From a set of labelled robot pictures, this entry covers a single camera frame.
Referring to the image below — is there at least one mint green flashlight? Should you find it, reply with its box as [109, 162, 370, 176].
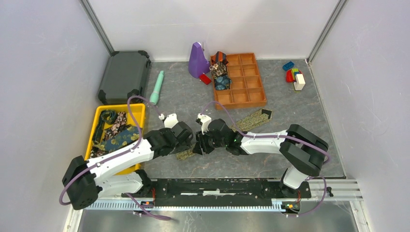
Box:
[149, 71, 164, 105]

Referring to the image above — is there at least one rolled blue paisley tie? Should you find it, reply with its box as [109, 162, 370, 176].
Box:
[214, 75, 232, 91]

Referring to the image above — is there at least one blue toy brick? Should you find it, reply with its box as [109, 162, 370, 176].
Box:
[282, 61, 294, 72]

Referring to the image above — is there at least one purple plastic object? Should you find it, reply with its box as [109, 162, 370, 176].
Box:
[188, 42, 210, 79]

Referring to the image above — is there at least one orange wooden compartment tray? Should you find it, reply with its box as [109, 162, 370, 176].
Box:
[213, 53, 267, 109]

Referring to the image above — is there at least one olive green leaf-pattern tie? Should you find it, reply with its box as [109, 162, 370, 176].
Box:
[176, 108, 273, 160]

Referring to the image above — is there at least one rolled brown floral tie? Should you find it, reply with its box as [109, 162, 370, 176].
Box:
[209, 62, 228, 78]

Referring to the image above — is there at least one black pink-floral tie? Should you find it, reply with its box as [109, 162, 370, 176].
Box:
[102, 112, 127, 141]

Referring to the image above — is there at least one white toy block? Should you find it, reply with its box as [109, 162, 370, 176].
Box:
[293, 73, 306, 91]

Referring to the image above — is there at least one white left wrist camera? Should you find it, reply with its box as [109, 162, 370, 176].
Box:
[159, 113, 178, 129]

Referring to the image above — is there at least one blue yellow-flower tie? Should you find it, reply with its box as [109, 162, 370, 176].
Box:
[94, 125, 140, 152]

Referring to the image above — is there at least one green toy block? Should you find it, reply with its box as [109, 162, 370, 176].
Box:
[291, 68, 301, 76]

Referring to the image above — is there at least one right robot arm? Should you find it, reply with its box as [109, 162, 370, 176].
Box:
[193, 115, 330, 197]

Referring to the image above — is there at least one dark brown-leaf tie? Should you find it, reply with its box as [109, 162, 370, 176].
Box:
[89, 146, 109, 159]

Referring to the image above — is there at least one rolled orange navy tie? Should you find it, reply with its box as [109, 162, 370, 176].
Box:
[211, 51, 229, 65]

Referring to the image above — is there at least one yellow plastic bin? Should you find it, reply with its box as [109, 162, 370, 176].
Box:
[85, 103, 146, 160]

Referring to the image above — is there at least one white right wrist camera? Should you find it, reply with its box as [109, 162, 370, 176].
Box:
[196, 113, 212, 134]

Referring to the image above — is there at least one dark grey suitcase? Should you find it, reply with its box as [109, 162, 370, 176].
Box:
[97, 50, 151, 105]

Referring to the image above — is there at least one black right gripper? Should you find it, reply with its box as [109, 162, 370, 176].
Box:
[192, 127, 227, 156]

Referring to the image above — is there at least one dark green striped tie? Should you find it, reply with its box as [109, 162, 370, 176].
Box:
[92, 110, 117, 144]

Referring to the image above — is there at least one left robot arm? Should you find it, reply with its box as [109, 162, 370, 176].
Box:
[59, 122, 193, 210]

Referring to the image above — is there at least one red toy block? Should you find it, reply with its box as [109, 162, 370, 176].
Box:
[285, 69, 295, 83]

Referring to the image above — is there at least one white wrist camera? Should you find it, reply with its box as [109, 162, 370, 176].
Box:
[196, 113, 212, 134]
[159, 113, 178, 129]

